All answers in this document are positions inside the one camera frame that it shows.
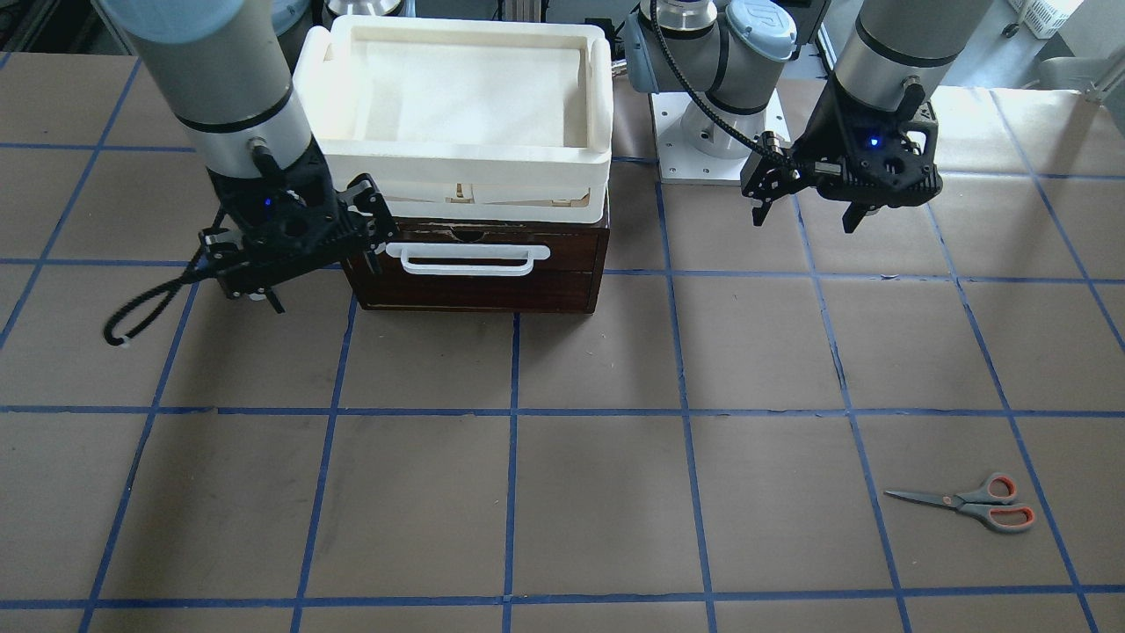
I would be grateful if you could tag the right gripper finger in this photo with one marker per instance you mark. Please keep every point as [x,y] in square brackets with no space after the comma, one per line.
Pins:
[365,199]
[271,299]

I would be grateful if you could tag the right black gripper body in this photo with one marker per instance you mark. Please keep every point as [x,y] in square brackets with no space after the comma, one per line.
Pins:
[235,207]

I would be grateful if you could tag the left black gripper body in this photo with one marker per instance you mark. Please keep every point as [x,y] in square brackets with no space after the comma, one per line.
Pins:
[828,128]

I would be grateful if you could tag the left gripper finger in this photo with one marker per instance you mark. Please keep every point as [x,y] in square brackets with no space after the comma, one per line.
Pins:
[768,177]
[853,215]

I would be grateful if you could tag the white drawer handle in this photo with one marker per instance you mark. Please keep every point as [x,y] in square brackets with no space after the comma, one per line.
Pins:
[487,260]

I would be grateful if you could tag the grey orange scissors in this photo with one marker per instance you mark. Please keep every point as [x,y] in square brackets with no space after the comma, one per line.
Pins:
[995,504]

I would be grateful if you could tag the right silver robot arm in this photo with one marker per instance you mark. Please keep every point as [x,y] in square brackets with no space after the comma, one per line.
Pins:
[220,68]

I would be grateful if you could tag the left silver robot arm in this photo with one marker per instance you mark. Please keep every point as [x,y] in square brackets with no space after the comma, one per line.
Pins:
[728,55]

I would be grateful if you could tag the brown wooden drawer cabinet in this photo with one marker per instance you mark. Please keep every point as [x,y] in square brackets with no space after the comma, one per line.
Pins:
[567,282]

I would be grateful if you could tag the white plastic tray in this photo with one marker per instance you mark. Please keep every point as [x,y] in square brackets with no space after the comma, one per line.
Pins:
[464,119]

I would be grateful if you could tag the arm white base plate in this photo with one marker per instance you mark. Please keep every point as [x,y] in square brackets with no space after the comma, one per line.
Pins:
[691,150]

